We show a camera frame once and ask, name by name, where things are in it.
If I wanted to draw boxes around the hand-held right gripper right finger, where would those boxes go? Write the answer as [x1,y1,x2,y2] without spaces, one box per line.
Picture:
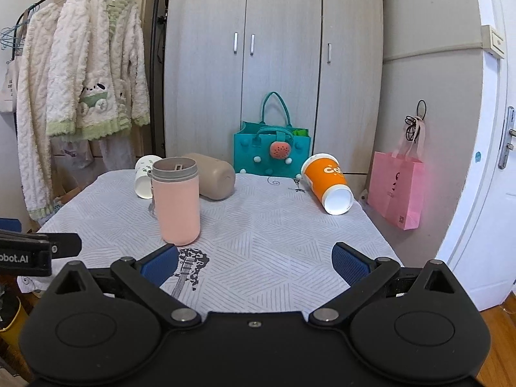
[308,242,464,327]

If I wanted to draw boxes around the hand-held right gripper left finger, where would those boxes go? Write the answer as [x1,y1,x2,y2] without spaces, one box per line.
[47,243,202,327]

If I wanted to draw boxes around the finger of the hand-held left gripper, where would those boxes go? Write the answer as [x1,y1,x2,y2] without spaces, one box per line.
[38,232,83,260]

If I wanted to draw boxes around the pink cup with grey lid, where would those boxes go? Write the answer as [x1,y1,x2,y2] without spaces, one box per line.
[147,156,201,246]

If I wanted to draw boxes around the white cup with green print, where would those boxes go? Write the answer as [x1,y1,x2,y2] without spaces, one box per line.
[134,155,163,199]

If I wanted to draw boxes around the orange paper cup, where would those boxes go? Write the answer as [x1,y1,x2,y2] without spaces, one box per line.
[301,153,354,215]

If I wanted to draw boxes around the beige cup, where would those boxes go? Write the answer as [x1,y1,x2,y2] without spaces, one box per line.
[181,152,236,201]

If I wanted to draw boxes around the yellow bin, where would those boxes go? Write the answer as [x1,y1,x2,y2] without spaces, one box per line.
[0,296,27,333]

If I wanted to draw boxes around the pink shopping bag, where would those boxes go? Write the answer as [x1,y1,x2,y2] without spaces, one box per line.
[367,117,426,231]

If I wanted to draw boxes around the clear plastic bag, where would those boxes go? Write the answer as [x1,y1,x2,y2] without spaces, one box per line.
[50,136,96,170]

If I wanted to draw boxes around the grey patterned tablecloth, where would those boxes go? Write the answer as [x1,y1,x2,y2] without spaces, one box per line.
[18,168,404,316]

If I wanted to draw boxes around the white fleece robe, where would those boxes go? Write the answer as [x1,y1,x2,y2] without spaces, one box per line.
[16,2,69,226]

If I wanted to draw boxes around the teal felt bag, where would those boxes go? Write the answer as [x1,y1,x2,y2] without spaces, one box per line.
[234,91,312,178]

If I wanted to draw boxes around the white door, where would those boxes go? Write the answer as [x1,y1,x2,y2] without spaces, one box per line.
[437,0,516,312]

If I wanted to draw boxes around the white fleece jacket green trim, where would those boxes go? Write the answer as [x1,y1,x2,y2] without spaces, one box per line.
[45,0,151,142]

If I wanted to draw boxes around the grey wardrobe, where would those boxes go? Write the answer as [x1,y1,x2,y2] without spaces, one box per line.
[163,0,384,176]

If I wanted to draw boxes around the blue clothes hangers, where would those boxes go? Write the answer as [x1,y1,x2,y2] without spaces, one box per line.
[0,6,39,54]

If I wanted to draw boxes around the black hair ties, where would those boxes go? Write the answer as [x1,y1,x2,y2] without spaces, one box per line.
[404,99,428,142]

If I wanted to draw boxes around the metal door handle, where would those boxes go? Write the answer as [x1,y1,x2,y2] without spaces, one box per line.
[498,106,516,170]

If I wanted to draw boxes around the beige wall switch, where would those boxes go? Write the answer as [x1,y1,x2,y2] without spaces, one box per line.
[481,25,506,59]

